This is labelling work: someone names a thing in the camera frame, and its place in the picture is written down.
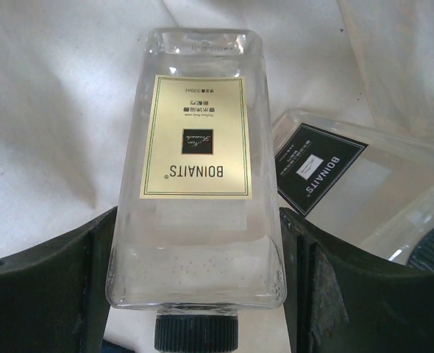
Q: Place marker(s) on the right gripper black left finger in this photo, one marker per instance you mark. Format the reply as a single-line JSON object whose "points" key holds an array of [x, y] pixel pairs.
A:
{"points": [[52, 295]]}

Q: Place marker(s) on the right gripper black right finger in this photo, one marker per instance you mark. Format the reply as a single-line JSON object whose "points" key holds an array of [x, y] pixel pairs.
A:
{"points": [[343, 299]]}

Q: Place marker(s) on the small clear glass bottle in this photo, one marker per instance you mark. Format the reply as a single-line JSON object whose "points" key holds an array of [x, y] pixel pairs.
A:
{"points": [[368, 188]]}

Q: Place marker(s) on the tall clear square bottle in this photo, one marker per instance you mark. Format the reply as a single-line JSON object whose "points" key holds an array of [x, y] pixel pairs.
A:
{"points": [[197, 234]]}

